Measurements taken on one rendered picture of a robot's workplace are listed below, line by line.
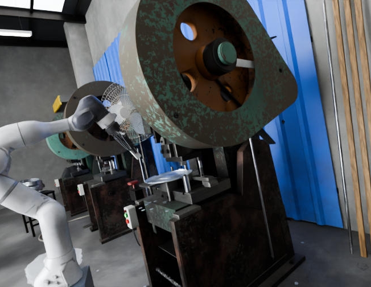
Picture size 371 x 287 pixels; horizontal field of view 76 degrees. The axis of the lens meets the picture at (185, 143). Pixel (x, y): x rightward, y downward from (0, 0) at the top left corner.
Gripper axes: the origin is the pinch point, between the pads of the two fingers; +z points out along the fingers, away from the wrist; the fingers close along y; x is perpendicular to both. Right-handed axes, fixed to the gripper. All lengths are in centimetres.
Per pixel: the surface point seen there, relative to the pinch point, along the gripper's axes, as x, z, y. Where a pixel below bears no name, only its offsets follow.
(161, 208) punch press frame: -11.4, 32.3, 3.4
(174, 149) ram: 17.5, 13.8, 5.6
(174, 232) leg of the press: -20.5, 34.7, 24.6
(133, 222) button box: -24.1, 36.4, -21.2
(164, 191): -2.2, 28.7, -0.3
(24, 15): 190, -264, -474
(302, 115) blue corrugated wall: 119, 72, 24
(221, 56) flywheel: 39, -17, 53
